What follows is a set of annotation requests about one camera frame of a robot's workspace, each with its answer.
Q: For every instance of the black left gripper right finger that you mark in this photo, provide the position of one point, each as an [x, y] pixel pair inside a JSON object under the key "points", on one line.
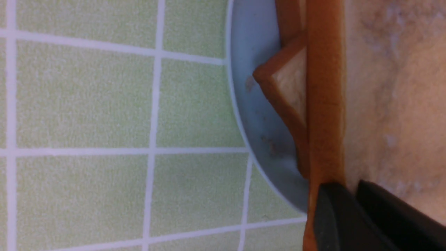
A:
{"points": [[406, 227]]}

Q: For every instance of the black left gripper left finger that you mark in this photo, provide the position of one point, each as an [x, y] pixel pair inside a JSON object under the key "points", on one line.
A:
{"points": [[341, 224]]}

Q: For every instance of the toast slice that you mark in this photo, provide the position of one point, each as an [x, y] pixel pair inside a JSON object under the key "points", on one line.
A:
{"points": [[283, 82], [291, 18], [376, 100]]}

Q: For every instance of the blue plate with toast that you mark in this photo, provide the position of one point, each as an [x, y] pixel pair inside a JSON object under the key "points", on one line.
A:
{"points": [[258, 115]]}

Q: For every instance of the green checkered tablecloth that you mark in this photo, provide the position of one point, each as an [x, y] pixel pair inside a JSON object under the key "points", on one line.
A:
{"points": [[118, 132]]}

